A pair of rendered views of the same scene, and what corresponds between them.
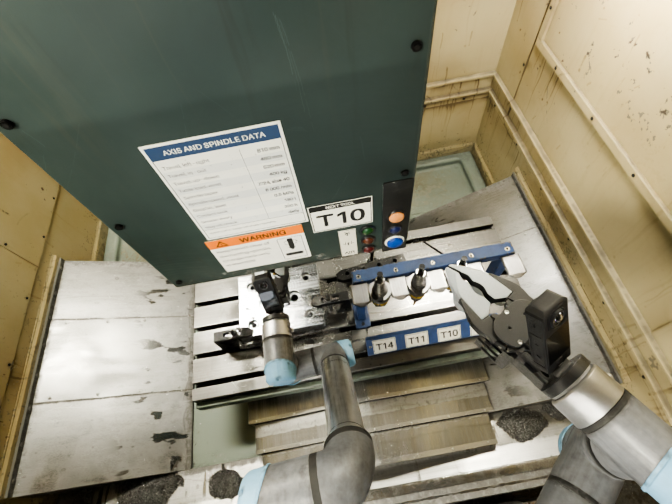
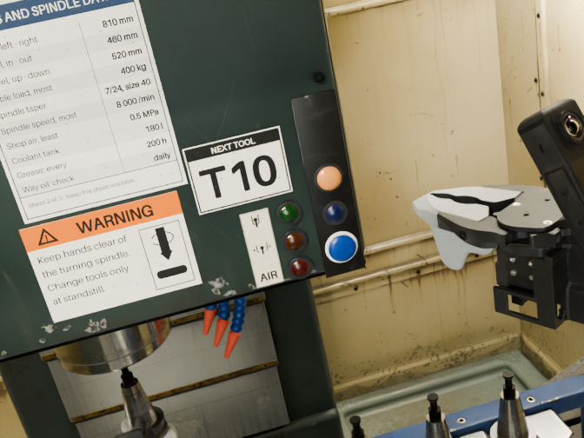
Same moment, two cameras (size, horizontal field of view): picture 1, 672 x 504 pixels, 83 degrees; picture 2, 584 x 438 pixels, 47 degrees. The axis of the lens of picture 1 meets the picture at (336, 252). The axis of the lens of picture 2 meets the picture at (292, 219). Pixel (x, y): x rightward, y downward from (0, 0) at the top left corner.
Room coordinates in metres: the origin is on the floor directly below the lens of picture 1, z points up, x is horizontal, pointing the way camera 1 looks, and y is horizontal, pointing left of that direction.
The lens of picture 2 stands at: (-0.31, 0.03, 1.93)
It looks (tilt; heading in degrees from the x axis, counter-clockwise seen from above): 22 degrees down; 352
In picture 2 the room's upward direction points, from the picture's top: 12 degrees counter-clockwise
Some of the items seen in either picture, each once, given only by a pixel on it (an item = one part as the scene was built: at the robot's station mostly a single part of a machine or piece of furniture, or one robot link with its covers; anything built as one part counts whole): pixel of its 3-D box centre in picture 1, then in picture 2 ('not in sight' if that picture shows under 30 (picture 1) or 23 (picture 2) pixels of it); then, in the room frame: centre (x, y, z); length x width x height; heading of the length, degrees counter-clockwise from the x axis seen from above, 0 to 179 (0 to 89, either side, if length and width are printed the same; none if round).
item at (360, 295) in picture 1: (360, 295); not in sight; (0.42, -0.04, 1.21); 0.07 x 0.05 x 0.01; 179
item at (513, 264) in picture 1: (514, 266); not in sight; (0.41, -0.48, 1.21); 0.07 x 0.05 x 0.01; 179
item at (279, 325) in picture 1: (277, 329); not in sight; (0.34, 0.19, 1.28); 0.08 x 0.05 x 0.08; 90
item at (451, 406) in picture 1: (372, 418); not in sight; (0.15, -0.01, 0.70); 0.90 x 0.30 x 0.16; 89
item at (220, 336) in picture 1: (235, 336); not in sight; (0.46, 0.39, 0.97); 0.13 x 0.03 x 0.15; 89
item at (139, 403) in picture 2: not in sight; (136, 401); (0.55, 0.19, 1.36); 0.04 x 0.04 x 0.07
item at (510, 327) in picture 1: (528, 346); (579, 260); (0.10, -0.24, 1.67); 0.12 x 0.08 x 0.09; 29
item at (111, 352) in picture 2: not in sight; (104, 305); (0.55, 0.19, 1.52); 0.16 x 0.16 x 0.12
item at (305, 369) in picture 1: (294, 366); not in sight; (0.27, 0.17, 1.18); 0.11 x 0.08 x 0.11; 93
